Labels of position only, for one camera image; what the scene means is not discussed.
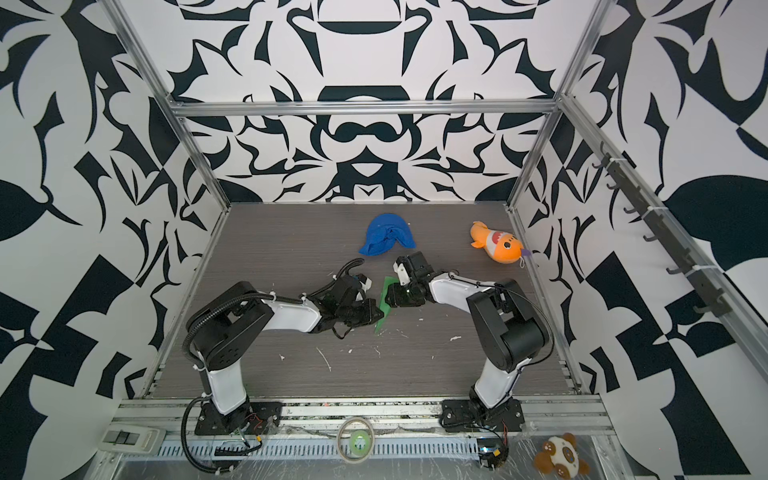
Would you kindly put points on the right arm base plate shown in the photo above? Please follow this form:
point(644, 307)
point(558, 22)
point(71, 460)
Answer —
point(483, 415)

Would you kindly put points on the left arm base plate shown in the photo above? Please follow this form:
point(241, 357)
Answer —
point(237, 417)

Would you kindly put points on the orange fish plush toy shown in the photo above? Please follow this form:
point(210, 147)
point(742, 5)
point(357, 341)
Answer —
point(502, 247)

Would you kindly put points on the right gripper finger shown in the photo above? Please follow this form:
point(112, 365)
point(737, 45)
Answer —
point(411, 298)
point(393, 295)

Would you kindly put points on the black hook rail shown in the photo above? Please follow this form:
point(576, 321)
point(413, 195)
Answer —
point(666, 230)

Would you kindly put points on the white tape roll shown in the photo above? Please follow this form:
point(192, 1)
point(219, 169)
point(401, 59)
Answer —
point(343, 434)

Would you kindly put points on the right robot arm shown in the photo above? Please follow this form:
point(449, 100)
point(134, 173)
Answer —
point(510, 328)

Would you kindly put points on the green square paper sheet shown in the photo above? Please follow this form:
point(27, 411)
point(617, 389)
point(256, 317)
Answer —
point(383, 305)

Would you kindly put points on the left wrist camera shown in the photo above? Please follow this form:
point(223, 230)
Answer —
point(364, 282)

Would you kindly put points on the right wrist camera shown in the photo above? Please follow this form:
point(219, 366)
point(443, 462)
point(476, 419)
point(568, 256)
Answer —
point(401, 270)

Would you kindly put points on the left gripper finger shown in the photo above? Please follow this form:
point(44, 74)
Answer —
point(371, 311)
point(359, 321)

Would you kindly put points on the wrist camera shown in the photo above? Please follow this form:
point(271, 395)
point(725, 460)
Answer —
point(401, 270)
point(364, 282)

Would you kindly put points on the brown white plush toy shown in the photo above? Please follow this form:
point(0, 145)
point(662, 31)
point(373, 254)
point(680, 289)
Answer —
point(558, 455)

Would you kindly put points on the aluminium front rail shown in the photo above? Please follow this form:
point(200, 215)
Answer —
point(531, 415)

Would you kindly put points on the blue crumpled cloth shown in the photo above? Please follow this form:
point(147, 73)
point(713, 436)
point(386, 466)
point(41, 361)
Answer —
point(383, 232)

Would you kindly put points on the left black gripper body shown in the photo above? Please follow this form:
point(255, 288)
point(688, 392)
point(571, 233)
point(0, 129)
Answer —
point(345, 314)

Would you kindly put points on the white power strip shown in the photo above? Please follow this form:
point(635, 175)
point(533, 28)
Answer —
point(132, 439)

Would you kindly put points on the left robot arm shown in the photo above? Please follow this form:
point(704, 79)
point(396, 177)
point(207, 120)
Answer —
point(219, 334)

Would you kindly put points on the small black electronics box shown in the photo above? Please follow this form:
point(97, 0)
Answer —
point(492, 453)

